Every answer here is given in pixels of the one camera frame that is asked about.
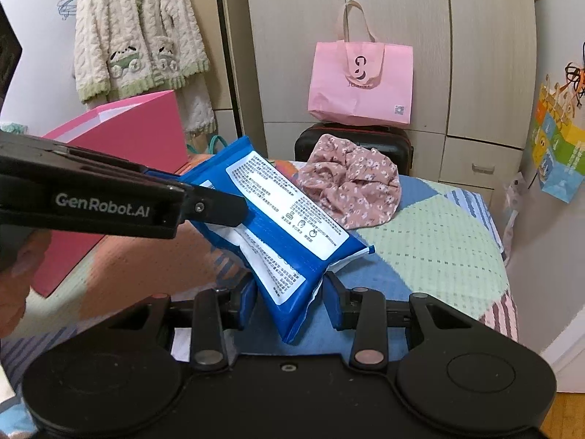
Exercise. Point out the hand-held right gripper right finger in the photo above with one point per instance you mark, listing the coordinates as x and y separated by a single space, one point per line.
332 304

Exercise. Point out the pink floral cloth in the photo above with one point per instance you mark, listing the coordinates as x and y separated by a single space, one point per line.
352 183

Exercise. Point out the patterned bed blanket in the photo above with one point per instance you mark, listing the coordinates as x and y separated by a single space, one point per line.
434 238

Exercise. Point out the beige wardrobe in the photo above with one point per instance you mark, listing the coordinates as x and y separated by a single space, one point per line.
283 55

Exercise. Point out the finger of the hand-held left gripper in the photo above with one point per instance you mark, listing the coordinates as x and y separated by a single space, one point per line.
215 208
114 163

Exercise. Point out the pink tote bag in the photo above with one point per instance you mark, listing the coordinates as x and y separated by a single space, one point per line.
356 96

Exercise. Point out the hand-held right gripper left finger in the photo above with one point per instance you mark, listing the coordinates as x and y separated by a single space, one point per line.
248 302

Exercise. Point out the black suitcase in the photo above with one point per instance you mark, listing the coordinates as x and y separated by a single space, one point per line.
311 146

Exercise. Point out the pink paper bag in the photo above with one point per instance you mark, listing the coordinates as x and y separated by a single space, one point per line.
137 137

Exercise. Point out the white and blue wipes pack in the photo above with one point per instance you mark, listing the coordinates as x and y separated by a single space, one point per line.
283 292

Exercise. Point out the clear plastic wrapper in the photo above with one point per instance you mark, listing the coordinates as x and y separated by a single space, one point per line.
513 210

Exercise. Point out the colourful hanging gift bag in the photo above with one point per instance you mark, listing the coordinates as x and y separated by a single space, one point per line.
557 155

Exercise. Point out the person's left hand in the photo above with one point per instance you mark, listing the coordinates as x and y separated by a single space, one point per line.
18 292

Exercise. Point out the cream knitted robe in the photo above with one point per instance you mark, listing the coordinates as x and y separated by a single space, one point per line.
137 32

